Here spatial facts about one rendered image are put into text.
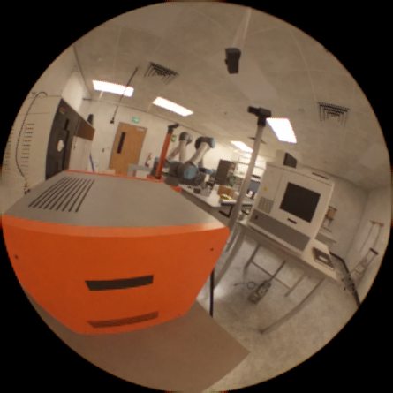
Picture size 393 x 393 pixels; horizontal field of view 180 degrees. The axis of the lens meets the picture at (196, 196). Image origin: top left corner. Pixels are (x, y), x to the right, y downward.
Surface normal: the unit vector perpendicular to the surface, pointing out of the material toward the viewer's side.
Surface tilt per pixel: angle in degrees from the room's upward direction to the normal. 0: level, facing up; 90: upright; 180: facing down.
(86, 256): 90
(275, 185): 90
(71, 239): 90
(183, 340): 0
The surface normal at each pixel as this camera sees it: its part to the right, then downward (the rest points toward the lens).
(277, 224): -0.77, -0.07
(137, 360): 0.27, -0.94
